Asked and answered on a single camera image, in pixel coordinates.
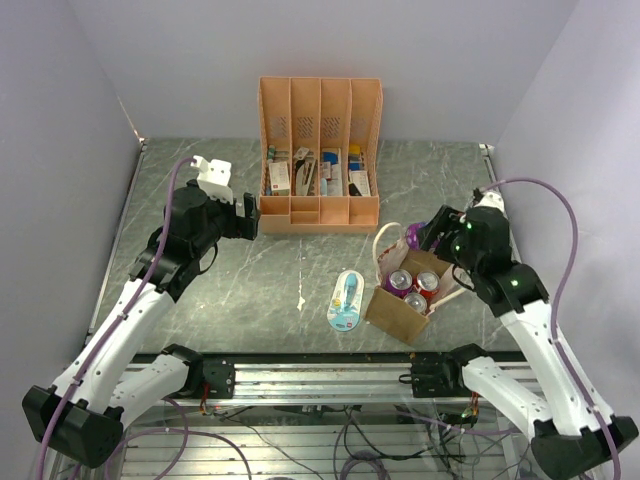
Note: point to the red cola can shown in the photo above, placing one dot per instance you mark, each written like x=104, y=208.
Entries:
x=427, y=284

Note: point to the brown canvas tote bag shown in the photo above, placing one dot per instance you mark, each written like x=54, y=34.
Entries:
x=391, y=313

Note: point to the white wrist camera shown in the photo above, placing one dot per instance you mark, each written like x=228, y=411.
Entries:
x=213, y=178
x=489, y=199

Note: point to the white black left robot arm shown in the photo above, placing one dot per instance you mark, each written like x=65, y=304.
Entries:
x=86, y=409

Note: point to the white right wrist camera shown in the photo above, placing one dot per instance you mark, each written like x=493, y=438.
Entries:
x=489, y=199

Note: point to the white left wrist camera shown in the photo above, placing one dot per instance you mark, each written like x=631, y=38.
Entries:
x=213, y=178

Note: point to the purple soda can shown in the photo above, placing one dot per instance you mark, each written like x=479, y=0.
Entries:
x=412, y=235
x=399, y=283

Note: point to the aluminium rail frame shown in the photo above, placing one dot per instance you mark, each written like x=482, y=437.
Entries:
x=291, y=379

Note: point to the orange plastic file organizer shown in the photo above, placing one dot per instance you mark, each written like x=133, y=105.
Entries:
x=317, y=113

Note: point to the white black label pack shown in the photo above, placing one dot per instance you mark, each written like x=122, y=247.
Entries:
x=358, y=178

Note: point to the silver top soda can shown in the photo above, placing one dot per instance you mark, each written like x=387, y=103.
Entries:
x=417, y=302

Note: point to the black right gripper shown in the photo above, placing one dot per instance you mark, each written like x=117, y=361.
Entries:
x=446, y=220

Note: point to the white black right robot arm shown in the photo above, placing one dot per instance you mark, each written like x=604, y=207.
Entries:
x=570, y=427

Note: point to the blue white stationery packs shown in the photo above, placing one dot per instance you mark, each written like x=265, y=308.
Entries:
x=331, y=182

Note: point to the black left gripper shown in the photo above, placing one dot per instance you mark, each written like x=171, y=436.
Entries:
x=239, y=226

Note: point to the white red box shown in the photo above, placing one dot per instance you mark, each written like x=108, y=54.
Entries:
x=279, y=177

